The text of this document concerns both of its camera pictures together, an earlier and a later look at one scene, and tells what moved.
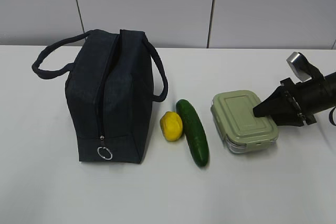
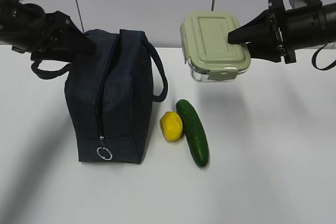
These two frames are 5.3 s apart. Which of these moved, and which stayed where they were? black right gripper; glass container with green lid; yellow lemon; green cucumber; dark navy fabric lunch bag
Moved: black right gripper; glass container with green lid
Stayed: dark navy fabric lunch bag; yellow lemon; green cucumber
